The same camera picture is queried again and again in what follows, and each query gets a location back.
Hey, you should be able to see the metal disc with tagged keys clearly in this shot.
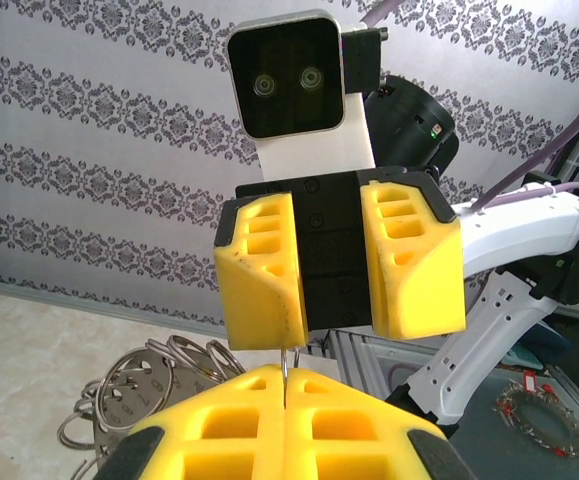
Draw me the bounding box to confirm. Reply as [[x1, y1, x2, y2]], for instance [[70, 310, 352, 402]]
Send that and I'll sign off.
[[492, 384, 579, 465]]

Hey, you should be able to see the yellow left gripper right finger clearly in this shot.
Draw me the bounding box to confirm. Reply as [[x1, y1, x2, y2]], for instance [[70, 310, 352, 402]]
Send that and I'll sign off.
[[284, 367, 478, 480]]

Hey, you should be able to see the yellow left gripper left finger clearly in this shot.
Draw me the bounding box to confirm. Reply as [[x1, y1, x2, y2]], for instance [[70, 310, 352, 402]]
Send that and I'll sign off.
[[93, 363, 288, 480]]

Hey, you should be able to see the aluminium mounting rail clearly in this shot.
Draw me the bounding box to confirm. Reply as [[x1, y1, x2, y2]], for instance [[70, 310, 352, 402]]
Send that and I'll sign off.
[[313, 329, 395, 401]]

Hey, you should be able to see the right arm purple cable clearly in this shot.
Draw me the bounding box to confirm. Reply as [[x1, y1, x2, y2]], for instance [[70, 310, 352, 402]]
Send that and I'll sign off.
[[361, 0, 579, 209]]

